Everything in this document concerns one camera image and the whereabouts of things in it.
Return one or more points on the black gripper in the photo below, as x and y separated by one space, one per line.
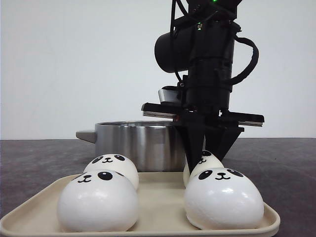
208 97

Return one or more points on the panda bun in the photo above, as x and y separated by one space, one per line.
207 161
118 163
223 198
98 201

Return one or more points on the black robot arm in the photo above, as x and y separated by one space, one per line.
204 43

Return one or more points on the stainless steel steamer pot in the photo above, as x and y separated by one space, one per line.
151 145

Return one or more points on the beige plastic tray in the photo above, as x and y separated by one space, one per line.
162 213

